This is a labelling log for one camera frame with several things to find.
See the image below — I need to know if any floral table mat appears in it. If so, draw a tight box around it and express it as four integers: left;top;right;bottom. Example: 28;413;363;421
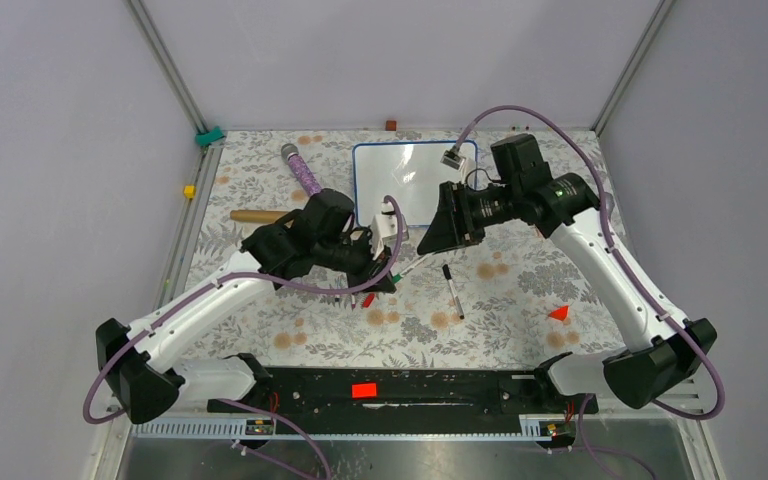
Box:
186;130;622;369

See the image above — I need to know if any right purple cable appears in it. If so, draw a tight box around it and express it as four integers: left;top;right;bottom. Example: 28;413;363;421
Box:
453;104;727;480

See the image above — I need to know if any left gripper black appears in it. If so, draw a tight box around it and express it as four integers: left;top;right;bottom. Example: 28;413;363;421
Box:
316;227;397;295

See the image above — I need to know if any red tape label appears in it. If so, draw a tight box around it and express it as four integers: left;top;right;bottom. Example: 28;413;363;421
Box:
350;382;378;399

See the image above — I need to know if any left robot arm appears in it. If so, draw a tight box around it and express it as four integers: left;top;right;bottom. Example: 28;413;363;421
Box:
82;189;406;425

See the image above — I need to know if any black whiteboard marker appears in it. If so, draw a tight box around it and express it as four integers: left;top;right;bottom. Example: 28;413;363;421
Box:
442;264;465;320

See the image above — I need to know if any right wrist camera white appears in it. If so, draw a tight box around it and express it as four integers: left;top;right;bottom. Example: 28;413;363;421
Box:
440;148;477;185

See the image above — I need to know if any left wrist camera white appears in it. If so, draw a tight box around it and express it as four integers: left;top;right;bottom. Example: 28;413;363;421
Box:
369;201;410;259

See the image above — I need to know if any purple cable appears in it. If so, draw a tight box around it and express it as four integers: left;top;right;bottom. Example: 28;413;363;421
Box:
82;194;406;480
453;104;727;480

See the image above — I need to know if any tan toy microphone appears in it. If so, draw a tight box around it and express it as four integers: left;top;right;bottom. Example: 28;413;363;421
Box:
229;210;289;225

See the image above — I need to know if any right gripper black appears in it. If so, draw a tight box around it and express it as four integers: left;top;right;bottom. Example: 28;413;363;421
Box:
416;180;521;256

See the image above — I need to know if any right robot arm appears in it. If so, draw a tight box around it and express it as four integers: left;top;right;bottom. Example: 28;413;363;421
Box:
417;134;717;412

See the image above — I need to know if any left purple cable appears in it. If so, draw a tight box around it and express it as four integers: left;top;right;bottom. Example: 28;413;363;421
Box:
82;194;406;480

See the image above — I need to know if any blue framed whiteboard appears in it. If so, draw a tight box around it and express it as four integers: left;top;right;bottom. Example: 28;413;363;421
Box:
352;140;479;227

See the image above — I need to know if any teal corner block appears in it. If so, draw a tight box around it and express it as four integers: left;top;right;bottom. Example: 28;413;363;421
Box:
194;126;225;148

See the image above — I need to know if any red triangular block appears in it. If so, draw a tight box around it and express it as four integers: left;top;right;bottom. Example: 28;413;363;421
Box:
548;305;569;322

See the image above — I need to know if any purple glitter toy microphone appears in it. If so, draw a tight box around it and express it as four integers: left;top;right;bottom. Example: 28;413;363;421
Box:
281;143;323;196

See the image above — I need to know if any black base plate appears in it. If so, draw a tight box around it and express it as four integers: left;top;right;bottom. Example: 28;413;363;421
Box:
239;367;599;436

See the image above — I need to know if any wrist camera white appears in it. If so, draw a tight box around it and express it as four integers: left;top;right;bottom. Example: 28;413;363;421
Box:
369;201;410;259
440;148;477;185

